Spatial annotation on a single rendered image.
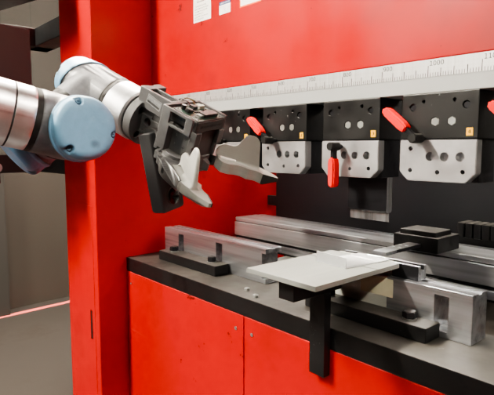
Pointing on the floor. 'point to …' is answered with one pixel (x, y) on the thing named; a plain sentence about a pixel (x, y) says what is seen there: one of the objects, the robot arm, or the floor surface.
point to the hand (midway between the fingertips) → (247, 197)
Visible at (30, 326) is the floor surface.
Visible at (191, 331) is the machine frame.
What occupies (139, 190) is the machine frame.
